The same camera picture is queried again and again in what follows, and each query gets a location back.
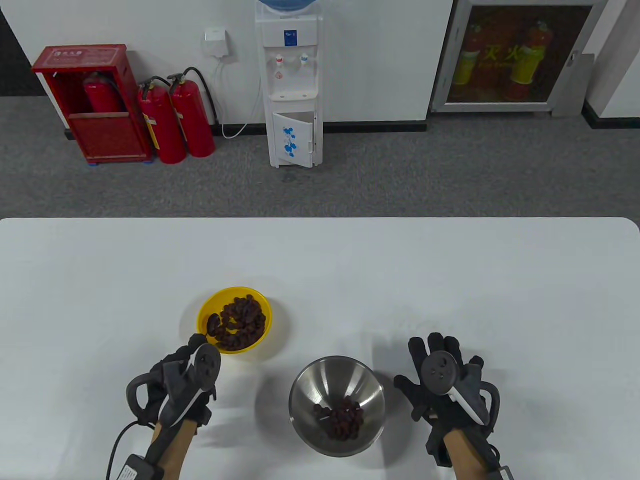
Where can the steel mixing bowl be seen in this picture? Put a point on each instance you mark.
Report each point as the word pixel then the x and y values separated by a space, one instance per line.
pixel 325 380

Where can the white wall box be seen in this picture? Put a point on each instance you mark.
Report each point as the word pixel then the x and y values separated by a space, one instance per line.
pixel 216 42

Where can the yellow plastic bowl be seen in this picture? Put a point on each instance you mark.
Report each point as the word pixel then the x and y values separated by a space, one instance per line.
pixel 207 310

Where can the gray hand controller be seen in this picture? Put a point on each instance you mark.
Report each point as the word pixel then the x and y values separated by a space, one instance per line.
pixel 440 372
pixel 205 367

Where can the heap of dry cranberries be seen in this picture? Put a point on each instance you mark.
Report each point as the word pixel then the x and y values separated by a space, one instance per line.
pixel 340 420

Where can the white water dispenser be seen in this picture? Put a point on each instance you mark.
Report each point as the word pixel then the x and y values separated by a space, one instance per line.
pixel 292 65

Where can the pile of dry cranberries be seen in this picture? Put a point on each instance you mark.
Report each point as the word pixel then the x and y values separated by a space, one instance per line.
pixel 247 320

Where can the blue water bottle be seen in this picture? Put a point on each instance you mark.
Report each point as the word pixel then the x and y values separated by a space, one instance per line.
pixel 287 5

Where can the gray metal panel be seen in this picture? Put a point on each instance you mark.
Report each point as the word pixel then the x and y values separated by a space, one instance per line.
pixel 572 90

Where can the red fire extinguisher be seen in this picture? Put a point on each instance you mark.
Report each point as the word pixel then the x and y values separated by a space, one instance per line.
pixel 162 130
pixel 192 120
pixel 102 97

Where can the black baseboard strip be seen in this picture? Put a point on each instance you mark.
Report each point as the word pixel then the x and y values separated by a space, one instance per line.
pixel 375 127

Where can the person's right forearm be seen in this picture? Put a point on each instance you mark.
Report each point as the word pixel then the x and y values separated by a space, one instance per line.
pixel 465 450

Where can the black double door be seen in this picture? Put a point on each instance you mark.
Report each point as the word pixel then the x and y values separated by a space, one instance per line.
pixel 15 70

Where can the person's left hand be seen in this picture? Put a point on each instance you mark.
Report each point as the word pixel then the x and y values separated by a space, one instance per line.
pixel 200 340

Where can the red fire extinguisher box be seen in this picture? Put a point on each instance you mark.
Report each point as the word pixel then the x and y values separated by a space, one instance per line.
pixel 107 135

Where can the steel spoon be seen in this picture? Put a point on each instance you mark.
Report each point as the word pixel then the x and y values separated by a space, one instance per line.
pixel 214 325

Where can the person's right hand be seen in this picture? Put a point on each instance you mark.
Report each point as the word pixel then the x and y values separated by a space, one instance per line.
pixel 430 400

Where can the person's left forearm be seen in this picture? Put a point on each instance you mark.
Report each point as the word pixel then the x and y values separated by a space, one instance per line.
pixel 175 450

